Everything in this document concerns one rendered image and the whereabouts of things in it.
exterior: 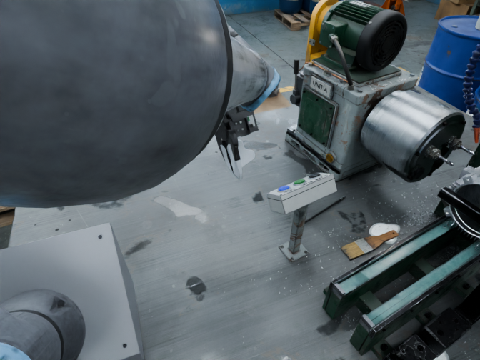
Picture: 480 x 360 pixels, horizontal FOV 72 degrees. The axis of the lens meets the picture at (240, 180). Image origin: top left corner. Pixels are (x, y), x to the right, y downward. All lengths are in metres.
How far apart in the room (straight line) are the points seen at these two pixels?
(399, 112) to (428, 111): 0.08
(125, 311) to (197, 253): 0.32
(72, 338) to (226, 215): 0.59
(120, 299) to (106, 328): 0.06
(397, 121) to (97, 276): 0.91
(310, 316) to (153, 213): 0.61
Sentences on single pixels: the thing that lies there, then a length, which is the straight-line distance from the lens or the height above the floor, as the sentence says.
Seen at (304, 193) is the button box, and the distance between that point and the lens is 0.84.
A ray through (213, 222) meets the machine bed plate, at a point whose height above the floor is 0.80.
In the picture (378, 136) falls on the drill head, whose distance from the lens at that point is 1.12.
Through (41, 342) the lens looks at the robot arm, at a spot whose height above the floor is 1.09.
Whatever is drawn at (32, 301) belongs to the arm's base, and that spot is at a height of 1.04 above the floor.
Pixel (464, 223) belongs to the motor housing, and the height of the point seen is 0.94.
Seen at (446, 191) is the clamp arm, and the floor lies 1.03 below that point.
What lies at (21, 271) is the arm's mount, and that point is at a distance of 0.84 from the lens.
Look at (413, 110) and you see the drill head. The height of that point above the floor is 1.15.
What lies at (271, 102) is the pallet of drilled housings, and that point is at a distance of 3.18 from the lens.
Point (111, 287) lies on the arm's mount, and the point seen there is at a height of 0.99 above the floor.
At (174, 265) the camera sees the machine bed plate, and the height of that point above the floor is 0.80.
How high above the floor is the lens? 1.64
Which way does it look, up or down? 41 degrees down
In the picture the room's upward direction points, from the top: straight up
